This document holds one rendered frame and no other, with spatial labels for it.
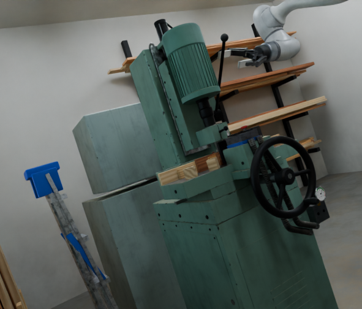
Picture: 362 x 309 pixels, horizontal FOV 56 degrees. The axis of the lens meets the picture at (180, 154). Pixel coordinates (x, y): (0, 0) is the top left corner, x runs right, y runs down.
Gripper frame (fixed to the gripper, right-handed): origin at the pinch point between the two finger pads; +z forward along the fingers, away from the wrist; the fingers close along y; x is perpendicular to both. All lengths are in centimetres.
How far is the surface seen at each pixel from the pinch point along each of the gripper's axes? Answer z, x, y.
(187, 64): 19.8, -0.3, 3.8
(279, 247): 12, -57, -57
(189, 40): 16.6, 8.1, 7.6
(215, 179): 31, -30, -34
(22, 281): 108, -227, 121
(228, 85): -146, -102, 160
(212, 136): 17.6, -25.7, -14.9
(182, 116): 21.0, -24.0, 3.7
